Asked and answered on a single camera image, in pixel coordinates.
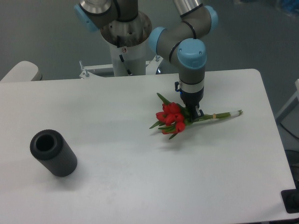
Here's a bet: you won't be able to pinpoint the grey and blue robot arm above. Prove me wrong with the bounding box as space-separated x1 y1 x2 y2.
74 0 218 121

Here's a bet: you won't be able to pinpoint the white chair back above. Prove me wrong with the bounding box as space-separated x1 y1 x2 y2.
0 61 43 83

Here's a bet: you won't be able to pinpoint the black device at table edge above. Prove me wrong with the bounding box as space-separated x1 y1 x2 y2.
281 189 299 214

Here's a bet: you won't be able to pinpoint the white furniture at right edge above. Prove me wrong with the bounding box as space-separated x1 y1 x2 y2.
275 79 299 140

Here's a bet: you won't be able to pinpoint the red tulip bouquet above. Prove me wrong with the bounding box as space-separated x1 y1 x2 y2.
150 93 243 139

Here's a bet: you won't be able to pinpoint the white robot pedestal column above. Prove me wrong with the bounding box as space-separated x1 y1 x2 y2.
100 10 153 77

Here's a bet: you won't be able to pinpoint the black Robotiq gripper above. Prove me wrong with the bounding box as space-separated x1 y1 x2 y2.
180 90 204 122

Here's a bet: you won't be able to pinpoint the white metal base frame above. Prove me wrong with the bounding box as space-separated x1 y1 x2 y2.
78 54 164 79

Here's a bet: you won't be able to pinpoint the dark grey ribbed vase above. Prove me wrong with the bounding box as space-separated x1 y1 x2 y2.
30 129 78 177

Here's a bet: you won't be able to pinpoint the black cable on pedestal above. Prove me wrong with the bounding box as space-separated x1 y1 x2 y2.
116 35 133 77

